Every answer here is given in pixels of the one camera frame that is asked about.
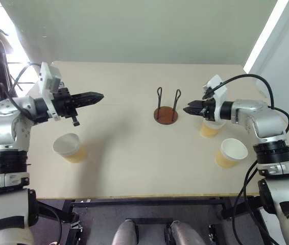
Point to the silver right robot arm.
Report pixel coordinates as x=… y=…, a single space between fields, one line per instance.
x=264 y=122

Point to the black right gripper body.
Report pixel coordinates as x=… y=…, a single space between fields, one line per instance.
x=209 y=108

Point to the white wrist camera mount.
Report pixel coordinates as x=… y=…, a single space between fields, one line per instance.
x=219 y=94
x=46 y=81

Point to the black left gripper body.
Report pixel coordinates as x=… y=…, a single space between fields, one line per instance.
x=62 y=102

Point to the black metal table frame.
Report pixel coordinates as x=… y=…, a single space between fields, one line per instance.
x=147 y=201

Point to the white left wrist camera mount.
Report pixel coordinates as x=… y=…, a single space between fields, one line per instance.
x=46 y=81

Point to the white wall panel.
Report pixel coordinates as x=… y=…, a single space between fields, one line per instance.
x=274 y=38

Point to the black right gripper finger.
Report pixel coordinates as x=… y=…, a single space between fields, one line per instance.
x=194 y=111
x=196 y=104

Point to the grey rounded robot leg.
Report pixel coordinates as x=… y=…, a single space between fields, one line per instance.
x=185 y=233
x=124 y=233

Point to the tan paper cup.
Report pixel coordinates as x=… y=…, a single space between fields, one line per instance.
x=208 y=130
x=70 y=150
x=230 y=153

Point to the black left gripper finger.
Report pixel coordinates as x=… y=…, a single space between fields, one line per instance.
x=91 y=95
x=88 y=102

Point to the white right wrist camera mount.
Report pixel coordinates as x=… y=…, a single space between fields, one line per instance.
x=219 y=94

